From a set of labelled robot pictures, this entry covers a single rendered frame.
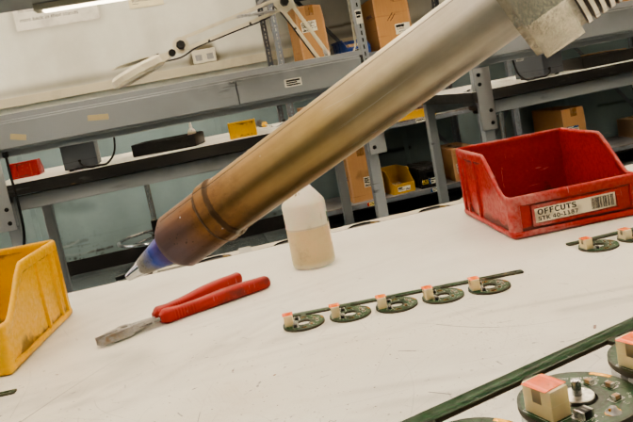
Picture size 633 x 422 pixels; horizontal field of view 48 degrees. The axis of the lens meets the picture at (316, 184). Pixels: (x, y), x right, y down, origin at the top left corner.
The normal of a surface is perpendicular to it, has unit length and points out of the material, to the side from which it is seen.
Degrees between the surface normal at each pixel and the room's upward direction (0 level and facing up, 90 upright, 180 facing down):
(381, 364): 0
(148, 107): 90
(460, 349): 0
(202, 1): 90
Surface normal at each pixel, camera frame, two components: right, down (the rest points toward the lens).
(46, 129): 0.20, 0.10
